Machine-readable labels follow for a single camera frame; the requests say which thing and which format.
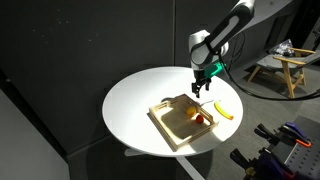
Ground wooden slatted tray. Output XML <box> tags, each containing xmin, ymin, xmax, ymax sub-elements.
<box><xmin>147</xmin><ymin>93</ymin><xmax>220</xmax><ymax>153</ymax></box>

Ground perforated metal mounting board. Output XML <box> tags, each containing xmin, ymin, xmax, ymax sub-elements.
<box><xmin>284</xmin><ymin>144</ymin><xmax>320</xmax><ymax>180</ymax></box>

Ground yellow banana plush toy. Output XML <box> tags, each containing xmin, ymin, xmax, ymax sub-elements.
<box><xmin>213</xmin><ymin>100</ymin><xmax>235</xmax><ymax>121</ymax></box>

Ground yellow lemon plush toy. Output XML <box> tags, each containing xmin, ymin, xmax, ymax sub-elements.
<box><xmin>185</xmin><ymin>105</ymin><xmax>197</xmax><ymax>118</ymax></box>

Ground white table base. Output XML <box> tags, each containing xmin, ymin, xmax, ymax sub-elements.
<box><xmin>124</xmin><ymin>148</ymin><xmax>206</xmax><ymax>180</ymax></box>

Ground purple spring clamp orange tips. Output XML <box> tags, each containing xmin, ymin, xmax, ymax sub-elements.
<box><xmin>229</xmin><ymin>147</ymin><xmax>297</xmax><ymax>180</ymax></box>
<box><xmin>254</xmin><ymin>121</ymin><xmax>313</xmax><ymax>149</ymax></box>

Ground clear plastic bag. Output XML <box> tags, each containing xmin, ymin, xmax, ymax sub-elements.
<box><xmin>269</xmin><ymin>38</ymin><xmax>296</xmax><ymax>57</ymax></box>

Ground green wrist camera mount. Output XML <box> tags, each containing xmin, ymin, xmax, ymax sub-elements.
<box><xmin>204</xmin><ymin>62</ymin><xmax>224</xmax><ymax>79</ymax></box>

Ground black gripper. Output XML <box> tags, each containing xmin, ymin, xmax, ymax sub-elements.
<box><xmin>191</xmin><ymin>67</ymin><xmax>213</xmax><ymax>100</ymax></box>

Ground wooden armchair grey cushion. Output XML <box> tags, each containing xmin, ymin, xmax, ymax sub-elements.
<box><xmin>246</xmin><ymin>46</ymin><xmax>320</xmax><ymax>100</ymax></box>

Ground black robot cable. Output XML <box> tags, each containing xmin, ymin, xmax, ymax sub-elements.
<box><xmin>217</xmin><ymin>31</ymin><xmax>320</xmax><ymax>102</ymax></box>

